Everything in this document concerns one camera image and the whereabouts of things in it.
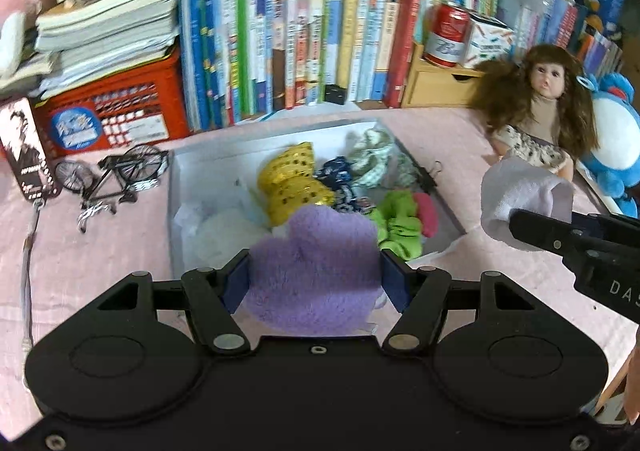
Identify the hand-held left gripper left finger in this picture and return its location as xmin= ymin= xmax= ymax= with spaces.
xmin=75 ymin=249 xmax=256 ymax=357

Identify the white printed carton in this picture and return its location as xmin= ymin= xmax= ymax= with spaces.
xmin=462 ymin=14 xmax=517 ymax=70

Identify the brown-haired doll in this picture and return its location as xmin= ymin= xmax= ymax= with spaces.
xmin=472 ymin=44 xmax=601 ymax=182

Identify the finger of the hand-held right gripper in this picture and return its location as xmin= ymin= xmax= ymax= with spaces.
xmin=571 ymin=212 xmax=640 ymax=247
xmin=508 ymin=209 xmax=581 ymax=258

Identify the person's right forearm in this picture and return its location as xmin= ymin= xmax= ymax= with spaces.
xmin=622 ymin=325 xmax=640 ymax=428

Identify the wooden drawer box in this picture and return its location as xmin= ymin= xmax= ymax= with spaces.
xmin=399 ymin=43 xmax=487 ymax=110

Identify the yellow sequined cloth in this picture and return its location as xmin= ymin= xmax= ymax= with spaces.
xmin=257 ymin=143 xmax=336 ymax=228

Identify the white towel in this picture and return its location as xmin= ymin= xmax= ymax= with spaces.
xmin=480 ymin=158 xmax=576 ymax=250

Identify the purple plush toy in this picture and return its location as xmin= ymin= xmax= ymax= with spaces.
xmin=242 ymin=204 xmax=382 ymax=336

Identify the black smartphone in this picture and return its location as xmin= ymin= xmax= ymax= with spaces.
xmin=0 ymin=97 xmax=64 ymax=202

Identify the stack of flat paperbacks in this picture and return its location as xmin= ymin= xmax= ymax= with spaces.
xmin=0 ymin=0 xmax=184 ymax=100

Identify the row of colourful books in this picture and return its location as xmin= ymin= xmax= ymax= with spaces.
xmin=177 ymin=0 xmax=627 ymax=132

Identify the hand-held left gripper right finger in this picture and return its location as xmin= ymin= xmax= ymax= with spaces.
xmin=379 ymin=250 xmax=556 ymax=357

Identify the pink soft item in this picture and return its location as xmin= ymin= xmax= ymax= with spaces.
xmin=412 ymin=192 xmax=440 ymax=238

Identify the black miniature bicycle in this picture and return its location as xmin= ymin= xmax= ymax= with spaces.
xmin=53 ymin=144 xmax=171 ymax=234

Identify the red plastic crate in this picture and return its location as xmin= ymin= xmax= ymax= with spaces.
xmin=32 ymin=45 xmax=194 ymax=154

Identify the white cardboard box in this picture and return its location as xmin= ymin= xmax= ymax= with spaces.
xmin=167 ymin=118 xmax=469 ymax=283

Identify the red drink can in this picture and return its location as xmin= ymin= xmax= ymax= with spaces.
xmin=423 ymin=3 xmax=474 ymax=68

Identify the dark blue patterned cloth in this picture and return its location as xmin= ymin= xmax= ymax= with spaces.
xmin=313 ymin=156 xmax=379 ymax=214

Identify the grey braided phone lanyard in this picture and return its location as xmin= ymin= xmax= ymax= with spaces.
xmin=19 ymin=198 xmax=49 ymax=383

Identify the white fluffy plush toy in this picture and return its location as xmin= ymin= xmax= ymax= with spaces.
xmin=192 ymin=207 xmax=274 ymax=273

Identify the blue plush toy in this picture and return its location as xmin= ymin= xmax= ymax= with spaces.
xmin=575 ymin=72 xmax=640 ymax=220

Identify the bright green cloth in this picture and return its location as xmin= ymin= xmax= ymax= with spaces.
xmin=369 ymin=190 xmax=426 ymax=261

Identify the black binder clip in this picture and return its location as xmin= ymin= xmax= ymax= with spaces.
xmin=417 ymin=160 xmax=446 ymax=192

